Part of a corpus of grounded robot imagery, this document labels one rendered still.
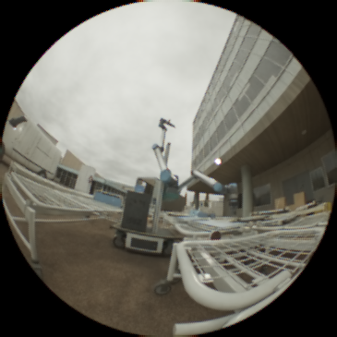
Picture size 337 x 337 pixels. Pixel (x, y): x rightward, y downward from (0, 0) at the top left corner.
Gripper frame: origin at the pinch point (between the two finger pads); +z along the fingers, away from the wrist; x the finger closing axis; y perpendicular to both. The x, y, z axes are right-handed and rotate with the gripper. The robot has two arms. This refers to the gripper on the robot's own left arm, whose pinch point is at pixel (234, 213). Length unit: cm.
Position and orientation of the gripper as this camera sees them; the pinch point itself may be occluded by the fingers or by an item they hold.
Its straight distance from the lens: 130.5
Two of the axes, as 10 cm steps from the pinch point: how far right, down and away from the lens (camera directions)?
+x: 9.7, 1.7, 1.8
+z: -0.9, 9.3, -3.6
